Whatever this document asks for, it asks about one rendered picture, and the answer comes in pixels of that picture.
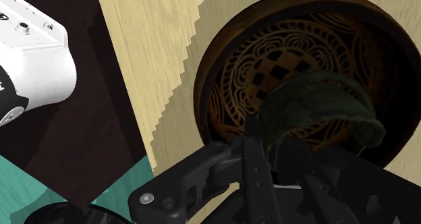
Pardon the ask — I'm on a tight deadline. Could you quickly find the dark green leafy vegetable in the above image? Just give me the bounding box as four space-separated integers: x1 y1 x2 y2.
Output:
258 70 387 163

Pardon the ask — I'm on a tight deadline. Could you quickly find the brown patterned wooden bowl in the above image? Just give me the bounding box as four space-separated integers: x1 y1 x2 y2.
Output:
193 0 421 169

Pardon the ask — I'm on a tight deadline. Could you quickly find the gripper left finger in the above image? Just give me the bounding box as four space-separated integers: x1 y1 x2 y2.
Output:
128 115 284 224

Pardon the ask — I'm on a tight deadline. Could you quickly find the dark robot stand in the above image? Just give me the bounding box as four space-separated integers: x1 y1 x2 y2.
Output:
0 0 148 212

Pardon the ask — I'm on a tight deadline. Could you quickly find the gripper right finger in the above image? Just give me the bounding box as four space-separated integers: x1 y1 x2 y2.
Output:
272 138 421 224

